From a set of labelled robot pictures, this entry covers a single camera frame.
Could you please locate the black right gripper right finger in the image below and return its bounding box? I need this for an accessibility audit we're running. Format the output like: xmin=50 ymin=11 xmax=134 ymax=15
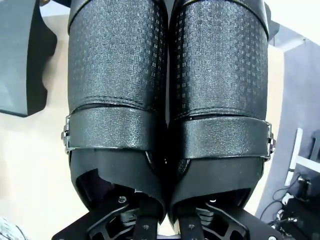
xmin=174 ymin=198 xmax=251 ymax=240

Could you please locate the black electronics box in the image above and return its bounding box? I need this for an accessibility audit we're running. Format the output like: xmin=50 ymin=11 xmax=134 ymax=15
xmin=284 ymin=172 xmax=320 ymax=240

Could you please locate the black cable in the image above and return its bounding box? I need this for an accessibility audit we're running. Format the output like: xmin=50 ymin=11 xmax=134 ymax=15
xmin=259 ymin=188 xmax=288 ymax=226

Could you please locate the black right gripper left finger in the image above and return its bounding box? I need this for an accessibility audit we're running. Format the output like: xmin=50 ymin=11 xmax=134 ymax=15
xmin=86 ymin=195 xmax=161 ymax=240

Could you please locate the white metal frame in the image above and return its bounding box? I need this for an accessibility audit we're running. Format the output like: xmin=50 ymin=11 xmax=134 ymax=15
xmin=284 ymin=127 xmax=305 ymax=186

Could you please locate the grey patterned cloth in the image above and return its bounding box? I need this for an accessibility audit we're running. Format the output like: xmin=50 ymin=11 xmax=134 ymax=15
xmin=0 ymin=216 xmax=26 ymax=240

